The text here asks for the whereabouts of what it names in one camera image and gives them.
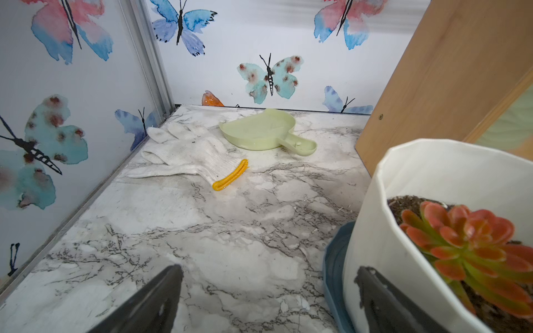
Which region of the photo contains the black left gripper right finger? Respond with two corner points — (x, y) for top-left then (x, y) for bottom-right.
(355, 266), (447, 333)

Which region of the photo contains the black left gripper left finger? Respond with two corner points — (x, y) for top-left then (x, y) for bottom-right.
(90, 264), (183, 333)

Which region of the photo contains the red orange succulent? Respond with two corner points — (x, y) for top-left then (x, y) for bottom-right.
(400, 201), (532, 321)

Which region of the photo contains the dark blue pot saucer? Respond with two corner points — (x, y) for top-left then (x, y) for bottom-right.
(322, 221), (355, 333)

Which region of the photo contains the white faceted plant pot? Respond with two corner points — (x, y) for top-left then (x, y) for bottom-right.
(343, 140), (532, 332)

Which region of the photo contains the white knit work glove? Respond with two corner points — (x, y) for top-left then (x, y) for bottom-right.
(126, 122), (248, 191)

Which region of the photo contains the wooden desktop shelf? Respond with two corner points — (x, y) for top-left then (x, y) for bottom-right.
(355, 1), (532, 173)

